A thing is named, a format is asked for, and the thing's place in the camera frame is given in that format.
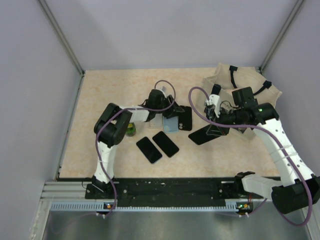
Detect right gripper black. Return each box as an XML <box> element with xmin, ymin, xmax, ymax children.
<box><xmin>206</xmin><ymin>105</ymin><xmax>244</xmax><ymax>136</ymax></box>

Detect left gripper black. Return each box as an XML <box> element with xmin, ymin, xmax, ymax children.
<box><xmin>154</xmin><ymin>95</ymin><xmax>185</xmax><ymax>119</ymax></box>

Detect bare black phone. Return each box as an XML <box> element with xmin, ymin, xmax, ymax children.
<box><xmin>152</xmin><ymin>131</ymin><xmax>180</xmax><ymax>158</ymax></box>
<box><xmin>136</xmin><ymin>136</ymin><xmax>163</xmax><ymax>164</ymax></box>
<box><xmin>188</xmin><ymin>126</ymin><xmax>220</xmax><ymax>146</ymax></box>

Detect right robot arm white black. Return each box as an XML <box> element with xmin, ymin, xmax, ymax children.
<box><xmin>204</xmin><ymin>87</ymin><xmax>320</xmax><ymax>214</ymax></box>

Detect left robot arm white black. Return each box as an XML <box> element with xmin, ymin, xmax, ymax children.
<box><xmin>92</xmin><ymin>89</ymin><xmax>184</xmax><ymax>199</ymax></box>

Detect green glass bottle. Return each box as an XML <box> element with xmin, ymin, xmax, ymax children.
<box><xmin>125</xmin><ymin>122</ymin><xmax>137</xmax><ymax>137</ymax></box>

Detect beige canvas tote bag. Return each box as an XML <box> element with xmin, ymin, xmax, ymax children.
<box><xmin>196</xmin><ymin>63</ymin><xmax>282</xmax><ymax>140</ymax></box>

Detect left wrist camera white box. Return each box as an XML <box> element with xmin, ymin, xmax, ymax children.
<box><xmin>159</xmin><ymin>86</ymin><xmax>167</xmax><ymax>98</ymax></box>

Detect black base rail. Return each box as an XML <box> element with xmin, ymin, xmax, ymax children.
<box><xmin>85</xmin><ymin>177</ymin><xmax>261</xmax><ymax>208</ymax></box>

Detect white slotted cable duct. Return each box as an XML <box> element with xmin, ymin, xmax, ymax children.
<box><xmin>48</xmin><ymin>199</ymin><xmax>249</xmax><ymax>213</ymax></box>

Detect right aluminium frame post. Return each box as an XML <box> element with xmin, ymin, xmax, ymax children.
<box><xmin>258</xmin><ymin>0</ymin><xmax>306</xmax><ymax>75</ymax></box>

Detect aluminium frame post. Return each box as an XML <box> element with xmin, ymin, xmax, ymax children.
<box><xmin>37</xmin><ymin>0</ymin><xmax>86</xmax><ymax>76</ymax></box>
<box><xmin>258</xmin><ymin>0</ymin><xmax>306</xmax><ymax>75</ymax></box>

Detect left aluminium frame post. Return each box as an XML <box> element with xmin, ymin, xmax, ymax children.
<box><xmin>37</xmin><ymin>0</ymin><xmax>86</xmax><ymax>76</ymax></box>

